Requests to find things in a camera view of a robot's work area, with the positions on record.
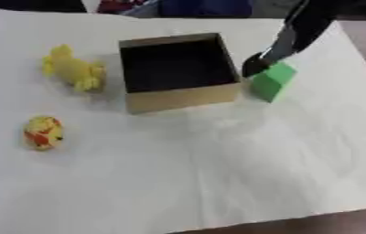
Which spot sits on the yellow red toy egg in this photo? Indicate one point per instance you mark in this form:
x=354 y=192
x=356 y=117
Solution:
x=42 y=132

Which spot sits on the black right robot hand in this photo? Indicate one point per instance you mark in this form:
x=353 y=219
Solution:
x=311 y=26

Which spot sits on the person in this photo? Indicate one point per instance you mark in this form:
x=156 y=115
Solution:
x=205 y=7

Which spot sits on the yellow soft toy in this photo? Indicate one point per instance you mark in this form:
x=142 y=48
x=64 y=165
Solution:
x=74 y=70

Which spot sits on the tan cardboard box black inside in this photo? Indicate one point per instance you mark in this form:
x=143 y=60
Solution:
x=178 y=97

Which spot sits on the green cube block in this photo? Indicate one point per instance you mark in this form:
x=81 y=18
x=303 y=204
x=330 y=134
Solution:
x=270 y=81

